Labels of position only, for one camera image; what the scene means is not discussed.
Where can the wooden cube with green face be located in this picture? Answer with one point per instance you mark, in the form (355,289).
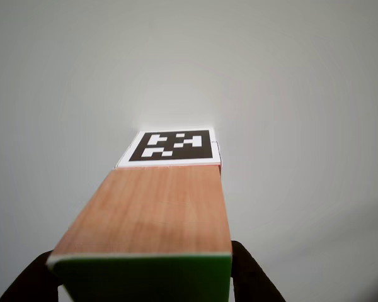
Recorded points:
(151,214)

